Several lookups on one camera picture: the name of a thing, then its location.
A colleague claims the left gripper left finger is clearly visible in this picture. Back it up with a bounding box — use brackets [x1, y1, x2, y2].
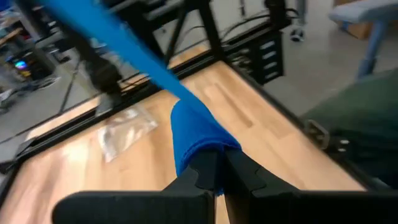
[161, 150, 219, 192]

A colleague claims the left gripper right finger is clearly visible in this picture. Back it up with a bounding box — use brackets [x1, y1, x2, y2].
[224, 149, 300, 192]

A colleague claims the blue elastic bandage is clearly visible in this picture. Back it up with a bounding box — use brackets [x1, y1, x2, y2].
[36, 0, 243, 196]

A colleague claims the clear plastic zip bag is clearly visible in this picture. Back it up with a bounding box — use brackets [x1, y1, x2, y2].
[96, 103, 159, 164]

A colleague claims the black controller box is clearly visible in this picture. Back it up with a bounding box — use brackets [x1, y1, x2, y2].
[248, 30, 285, 85]

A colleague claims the dark green bulky object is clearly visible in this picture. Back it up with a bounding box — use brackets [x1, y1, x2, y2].
[300, 67, 398, 189]

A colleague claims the black caster wheel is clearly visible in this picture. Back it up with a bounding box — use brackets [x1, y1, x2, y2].
[289, 27, 305, 43]

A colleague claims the grey table with blue leg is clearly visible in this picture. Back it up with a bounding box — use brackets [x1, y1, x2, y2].
[328, 0, 398, 80]

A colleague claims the black computer case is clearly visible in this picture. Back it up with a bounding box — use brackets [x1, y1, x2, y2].
[4, 46, 57, 82]

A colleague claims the small metal camera bracket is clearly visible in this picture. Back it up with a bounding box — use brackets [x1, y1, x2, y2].
[303, 119, 351, 155]

